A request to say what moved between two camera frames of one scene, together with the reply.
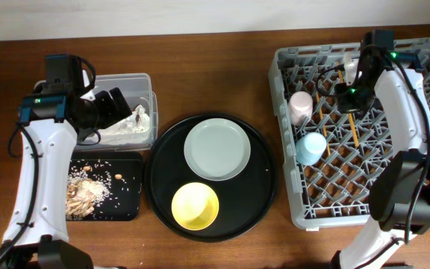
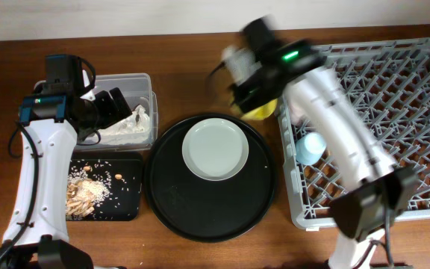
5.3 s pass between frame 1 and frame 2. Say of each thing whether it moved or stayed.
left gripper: stayed
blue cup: stayed
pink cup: stayed
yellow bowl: moved
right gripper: moved
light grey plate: stayed
